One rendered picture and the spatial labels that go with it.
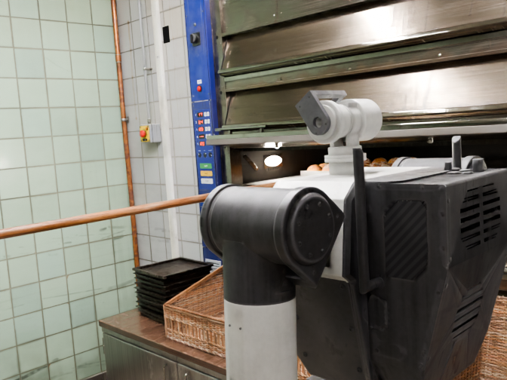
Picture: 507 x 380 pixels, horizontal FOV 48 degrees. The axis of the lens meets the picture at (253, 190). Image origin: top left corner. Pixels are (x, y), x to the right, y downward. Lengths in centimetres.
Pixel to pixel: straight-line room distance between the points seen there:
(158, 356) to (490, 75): 168
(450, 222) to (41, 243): 272
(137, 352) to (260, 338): 199
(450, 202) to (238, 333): 29
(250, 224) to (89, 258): 275
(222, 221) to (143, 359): 198
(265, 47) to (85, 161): 130
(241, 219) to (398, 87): 155
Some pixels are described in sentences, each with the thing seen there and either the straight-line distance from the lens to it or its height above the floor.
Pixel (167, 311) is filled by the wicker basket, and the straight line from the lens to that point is 246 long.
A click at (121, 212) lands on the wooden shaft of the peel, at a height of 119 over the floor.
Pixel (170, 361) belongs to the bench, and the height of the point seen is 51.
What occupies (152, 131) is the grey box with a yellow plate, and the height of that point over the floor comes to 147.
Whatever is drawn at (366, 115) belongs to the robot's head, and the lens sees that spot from 87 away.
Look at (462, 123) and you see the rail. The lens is 187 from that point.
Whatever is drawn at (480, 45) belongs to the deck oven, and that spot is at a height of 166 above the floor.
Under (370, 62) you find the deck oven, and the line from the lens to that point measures 221.
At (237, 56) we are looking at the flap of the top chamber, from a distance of 268.
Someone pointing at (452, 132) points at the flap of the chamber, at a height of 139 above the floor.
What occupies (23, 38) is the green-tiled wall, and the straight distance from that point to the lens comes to 324.
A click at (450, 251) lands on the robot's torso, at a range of 71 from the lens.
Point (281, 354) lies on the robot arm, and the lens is 70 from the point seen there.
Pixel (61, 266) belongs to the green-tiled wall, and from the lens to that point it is 329.
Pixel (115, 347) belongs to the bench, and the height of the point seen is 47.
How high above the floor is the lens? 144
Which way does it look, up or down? 6 degrees down
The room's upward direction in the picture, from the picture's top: 4 degrees counter-clockwise
